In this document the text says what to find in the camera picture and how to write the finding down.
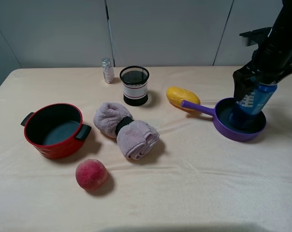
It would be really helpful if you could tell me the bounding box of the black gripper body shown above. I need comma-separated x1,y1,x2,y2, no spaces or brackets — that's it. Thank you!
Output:
251,45,292,85

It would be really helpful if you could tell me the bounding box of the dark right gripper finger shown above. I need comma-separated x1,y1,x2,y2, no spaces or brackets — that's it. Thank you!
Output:
271,66,292,85
233,64,259,102

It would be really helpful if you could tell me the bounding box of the blue drink bottle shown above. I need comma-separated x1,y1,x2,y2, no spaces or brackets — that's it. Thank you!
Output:
229,84,278,130

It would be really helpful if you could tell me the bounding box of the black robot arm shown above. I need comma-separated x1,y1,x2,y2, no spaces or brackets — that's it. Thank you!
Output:
233,0,292,102

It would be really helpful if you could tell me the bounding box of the purple frying pan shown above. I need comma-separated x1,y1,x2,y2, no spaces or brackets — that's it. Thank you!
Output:
181,98,266,142

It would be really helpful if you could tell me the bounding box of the yellow melon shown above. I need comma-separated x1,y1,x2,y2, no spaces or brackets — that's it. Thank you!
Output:
166,87,200,111

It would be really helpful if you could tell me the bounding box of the rolled lilac towel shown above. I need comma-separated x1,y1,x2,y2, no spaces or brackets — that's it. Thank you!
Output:
93,102,160,160

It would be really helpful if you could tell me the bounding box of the clear jar with pink pills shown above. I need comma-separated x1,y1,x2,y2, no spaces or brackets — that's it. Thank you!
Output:
101,58,114,84

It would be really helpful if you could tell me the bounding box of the red peach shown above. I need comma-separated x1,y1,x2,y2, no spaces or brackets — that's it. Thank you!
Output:
75,159,109,191

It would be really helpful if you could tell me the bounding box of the red pot with black handles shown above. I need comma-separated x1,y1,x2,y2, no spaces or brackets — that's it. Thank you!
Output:
21,103,91,160

